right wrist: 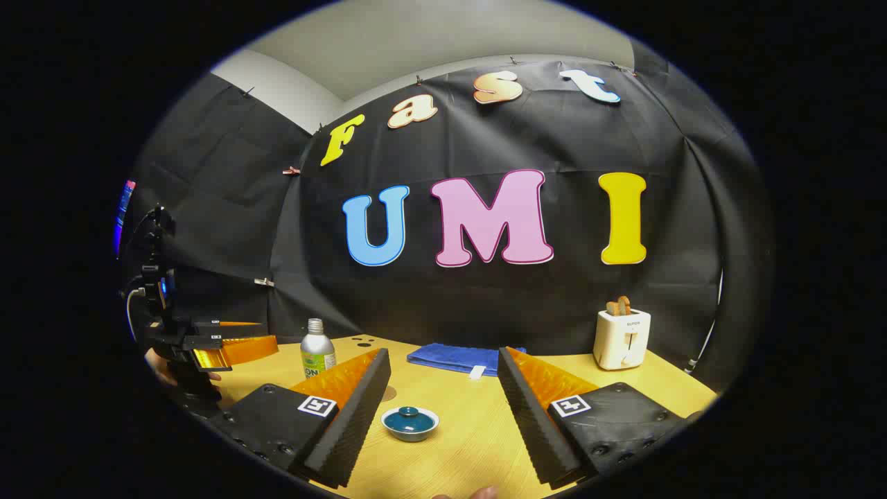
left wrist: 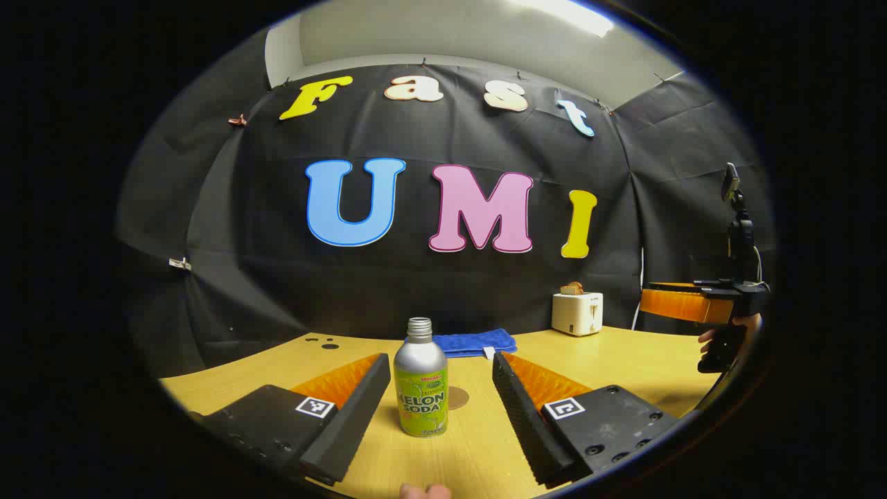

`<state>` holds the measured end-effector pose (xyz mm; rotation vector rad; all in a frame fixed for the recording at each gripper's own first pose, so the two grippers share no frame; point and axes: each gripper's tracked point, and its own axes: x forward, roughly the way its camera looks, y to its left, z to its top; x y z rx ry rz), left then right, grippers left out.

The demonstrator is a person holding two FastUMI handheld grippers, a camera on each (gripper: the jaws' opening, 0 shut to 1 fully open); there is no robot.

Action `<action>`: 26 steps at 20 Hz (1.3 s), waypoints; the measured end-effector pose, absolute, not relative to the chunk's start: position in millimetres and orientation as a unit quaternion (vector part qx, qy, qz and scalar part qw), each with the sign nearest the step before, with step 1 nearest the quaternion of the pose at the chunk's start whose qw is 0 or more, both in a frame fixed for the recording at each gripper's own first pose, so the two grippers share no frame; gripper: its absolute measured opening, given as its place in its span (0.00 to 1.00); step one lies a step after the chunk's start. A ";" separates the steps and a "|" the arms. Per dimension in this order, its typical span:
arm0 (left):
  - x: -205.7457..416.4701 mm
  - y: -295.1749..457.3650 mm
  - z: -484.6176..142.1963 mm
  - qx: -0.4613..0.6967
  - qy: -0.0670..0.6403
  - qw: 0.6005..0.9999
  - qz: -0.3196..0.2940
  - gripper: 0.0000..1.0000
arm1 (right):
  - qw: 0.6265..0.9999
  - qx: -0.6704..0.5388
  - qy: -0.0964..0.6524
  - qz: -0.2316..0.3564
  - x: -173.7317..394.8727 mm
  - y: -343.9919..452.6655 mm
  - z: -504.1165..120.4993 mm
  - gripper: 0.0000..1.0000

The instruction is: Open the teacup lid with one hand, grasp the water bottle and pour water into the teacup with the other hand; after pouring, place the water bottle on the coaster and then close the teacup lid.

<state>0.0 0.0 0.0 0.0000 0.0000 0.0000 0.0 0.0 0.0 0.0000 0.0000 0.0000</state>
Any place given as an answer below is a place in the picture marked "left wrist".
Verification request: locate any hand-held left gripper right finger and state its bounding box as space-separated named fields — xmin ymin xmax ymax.
xmin=492 ymin=351 xmax=680 ymax=488

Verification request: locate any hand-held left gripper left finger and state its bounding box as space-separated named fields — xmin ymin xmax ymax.
xmin=187 ymin=352 xmax=392 ymax=486

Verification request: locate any silver green water bottle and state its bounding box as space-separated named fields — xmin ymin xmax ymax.
xmin=393 ymin=317 xmax=449 ymax=439

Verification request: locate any blue folded towel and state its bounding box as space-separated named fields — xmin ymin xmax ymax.
xmin=433 ymin=329 xmax=518 ymax=359

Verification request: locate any white toaster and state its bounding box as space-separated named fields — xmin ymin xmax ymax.
xmin=552 ymin=291 xmax=604 ymax=338

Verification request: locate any black backdrop cloth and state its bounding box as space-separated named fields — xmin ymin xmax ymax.
xmin=118 ymin=64 xmax=777 ymax=378

